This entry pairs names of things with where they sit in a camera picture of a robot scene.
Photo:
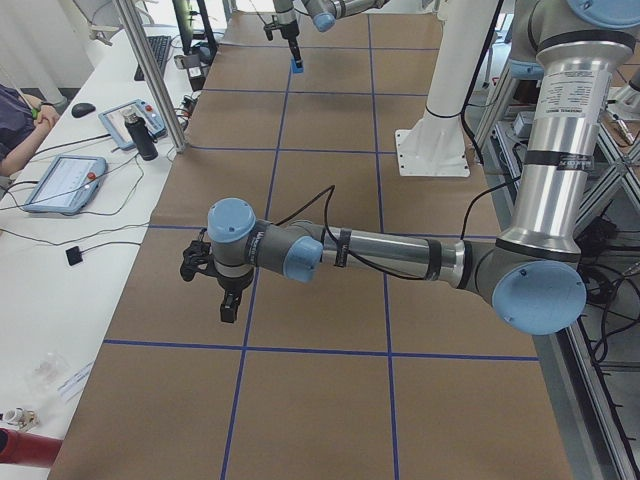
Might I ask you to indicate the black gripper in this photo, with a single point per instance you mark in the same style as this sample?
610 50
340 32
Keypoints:
288 32
233 283

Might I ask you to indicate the blue block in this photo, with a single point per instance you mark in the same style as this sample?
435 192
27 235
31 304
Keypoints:
296 66

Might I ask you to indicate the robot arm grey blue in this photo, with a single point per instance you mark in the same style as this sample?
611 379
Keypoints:
323 14
529 273

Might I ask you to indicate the black monitor stand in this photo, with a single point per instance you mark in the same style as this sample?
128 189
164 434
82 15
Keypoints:
195 31

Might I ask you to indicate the black keyboard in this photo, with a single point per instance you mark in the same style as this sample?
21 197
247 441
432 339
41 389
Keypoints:
160 46

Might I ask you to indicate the small black square device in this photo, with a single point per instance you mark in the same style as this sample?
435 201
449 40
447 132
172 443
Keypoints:
74 255

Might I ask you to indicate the black water bottle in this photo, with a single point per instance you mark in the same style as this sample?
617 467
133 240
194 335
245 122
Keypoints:
139 133

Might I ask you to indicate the far teach pendant tablet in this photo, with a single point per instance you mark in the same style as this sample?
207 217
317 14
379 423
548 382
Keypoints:
117 122

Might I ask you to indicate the teach pendant tablet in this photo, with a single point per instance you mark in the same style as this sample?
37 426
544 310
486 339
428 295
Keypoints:
117 122
69 184

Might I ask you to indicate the near teach pendant tablet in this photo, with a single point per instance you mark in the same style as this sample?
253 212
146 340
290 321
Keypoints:
69 184

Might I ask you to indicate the black computer mouse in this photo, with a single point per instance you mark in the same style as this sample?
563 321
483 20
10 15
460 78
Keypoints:
82 109

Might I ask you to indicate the red cylinder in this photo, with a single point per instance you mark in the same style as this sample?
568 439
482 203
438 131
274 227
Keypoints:
26 449

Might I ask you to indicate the seated person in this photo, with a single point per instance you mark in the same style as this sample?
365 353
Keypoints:
26 121

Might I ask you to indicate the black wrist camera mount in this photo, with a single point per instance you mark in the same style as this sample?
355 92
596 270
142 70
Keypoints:
198 258

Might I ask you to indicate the aluminium frame post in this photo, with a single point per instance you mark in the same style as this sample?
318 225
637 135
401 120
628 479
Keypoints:
154 79

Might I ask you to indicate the white camera pedestal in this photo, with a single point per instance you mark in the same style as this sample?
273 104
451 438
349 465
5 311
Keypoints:
435 145

